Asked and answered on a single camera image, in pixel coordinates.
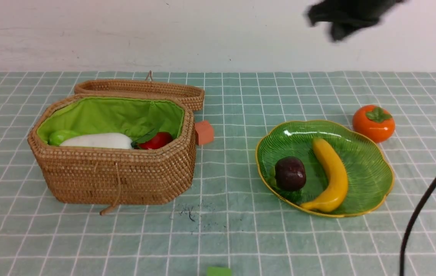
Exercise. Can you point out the orange foam cube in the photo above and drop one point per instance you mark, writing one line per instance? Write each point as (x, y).
(204, 133)

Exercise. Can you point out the green foam cube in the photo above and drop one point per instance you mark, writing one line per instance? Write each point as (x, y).
(218, 271)

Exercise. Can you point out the yellow toy banana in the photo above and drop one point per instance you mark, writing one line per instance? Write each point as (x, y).
(336, 192)

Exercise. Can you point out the dark purple toy mangosteen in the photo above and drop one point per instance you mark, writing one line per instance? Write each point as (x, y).
(290, 174)

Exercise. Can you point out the woven wicker basket green lining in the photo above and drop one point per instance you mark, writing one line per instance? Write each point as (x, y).
(113, 177)

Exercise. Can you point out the red toy bell pepper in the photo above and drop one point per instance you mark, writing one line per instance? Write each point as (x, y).
(157, 141)

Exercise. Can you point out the orange toy persimmon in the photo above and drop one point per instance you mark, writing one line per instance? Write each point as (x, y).
(374, 122)

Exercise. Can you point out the green leaf-shaped glass plate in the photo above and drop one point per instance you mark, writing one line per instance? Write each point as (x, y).
(370, 177)

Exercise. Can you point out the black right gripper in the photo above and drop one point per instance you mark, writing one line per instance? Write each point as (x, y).
(347, 17)

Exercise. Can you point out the green checkered tablecloth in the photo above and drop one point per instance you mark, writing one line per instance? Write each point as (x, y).
(228, 218)

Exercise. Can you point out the white toy radish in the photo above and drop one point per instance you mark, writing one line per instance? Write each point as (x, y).
(100, 140)

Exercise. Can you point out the woven wicker basket lid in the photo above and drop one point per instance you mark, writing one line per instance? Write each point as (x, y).
(191, 96)

